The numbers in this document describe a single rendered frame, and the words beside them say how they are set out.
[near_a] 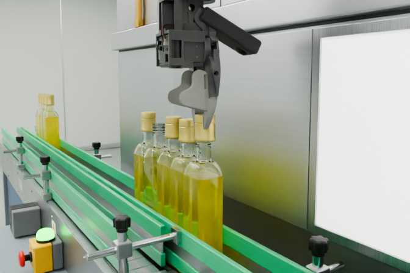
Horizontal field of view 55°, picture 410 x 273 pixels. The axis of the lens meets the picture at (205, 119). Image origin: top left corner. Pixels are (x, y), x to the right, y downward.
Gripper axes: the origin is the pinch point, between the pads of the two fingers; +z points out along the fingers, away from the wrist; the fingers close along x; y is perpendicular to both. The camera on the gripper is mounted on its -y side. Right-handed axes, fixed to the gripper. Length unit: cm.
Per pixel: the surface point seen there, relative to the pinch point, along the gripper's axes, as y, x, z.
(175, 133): 0.1, -15.3, 4.3
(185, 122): -0.2, -9.9, 1.7
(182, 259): 2.0, -5.7, 26.3
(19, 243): 32, -65, 42
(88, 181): 13, -53, 22
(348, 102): -18.0, 12.8, -3.1
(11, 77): 64, -602, -5
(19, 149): 33, -107, 21
